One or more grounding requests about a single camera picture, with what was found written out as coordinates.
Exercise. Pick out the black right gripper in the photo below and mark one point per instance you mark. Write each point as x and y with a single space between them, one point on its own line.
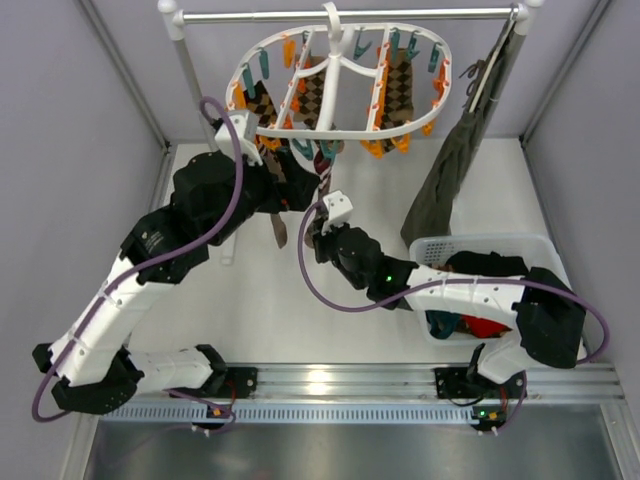
323 245

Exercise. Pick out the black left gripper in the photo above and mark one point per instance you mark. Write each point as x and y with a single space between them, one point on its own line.
298 178

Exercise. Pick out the beige ribbed sock striped cuff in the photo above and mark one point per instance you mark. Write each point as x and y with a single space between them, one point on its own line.
273 165

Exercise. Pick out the white round clip hanger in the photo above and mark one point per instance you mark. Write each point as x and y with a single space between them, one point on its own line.
354 91

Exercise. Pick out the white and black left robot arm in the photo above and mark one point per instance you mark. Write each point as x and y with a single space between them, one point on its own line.
213 196

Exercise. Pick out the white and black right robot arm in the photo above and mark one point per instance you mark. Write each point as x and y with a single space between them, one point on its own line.
544 319

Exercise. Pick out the white plastic laundry basket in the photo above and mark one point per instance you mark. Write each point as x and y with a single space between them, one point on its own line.
535 250

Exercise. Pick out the olive green hanging garment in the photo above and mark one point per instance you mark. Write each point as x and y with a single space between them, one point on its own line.
431 210

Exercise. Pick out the teal green sock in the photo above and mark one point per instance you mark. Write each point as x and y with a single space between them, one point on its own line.
442 325

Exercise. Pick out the black sock in basket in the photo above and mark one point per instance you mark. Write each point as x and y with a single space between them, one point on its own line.
490 265

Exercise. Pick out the red santa sock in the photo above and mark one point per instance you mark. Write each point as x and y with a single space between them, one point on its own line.
483 328

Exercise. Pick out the white and steel clothes rack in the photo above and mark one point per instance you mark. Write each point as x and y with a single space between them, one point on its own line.
361 41

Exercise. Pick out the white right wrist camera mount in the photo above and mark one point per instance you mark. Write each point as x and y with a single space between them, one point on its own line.
338 209

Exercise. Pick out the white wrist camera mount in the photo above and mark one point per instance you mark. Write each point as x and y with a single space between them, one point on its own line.
244 124
338 209

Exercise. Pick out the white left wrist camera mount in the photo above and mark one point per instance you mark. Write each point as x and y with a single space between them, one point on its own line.
244 124

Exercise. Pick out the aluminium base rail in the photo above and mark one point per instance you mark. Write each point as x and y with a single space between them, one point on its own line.
591 383

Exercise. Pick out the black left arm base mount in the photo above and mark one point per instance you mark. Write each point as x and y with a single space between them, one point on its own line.
233 382

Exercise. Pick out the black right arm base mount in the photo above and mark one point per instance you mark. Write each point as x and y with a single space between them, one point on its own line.
456 385

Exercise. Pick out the grey slotted cable duct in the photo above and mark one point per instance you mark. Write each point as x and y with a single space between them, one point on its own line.
272 413

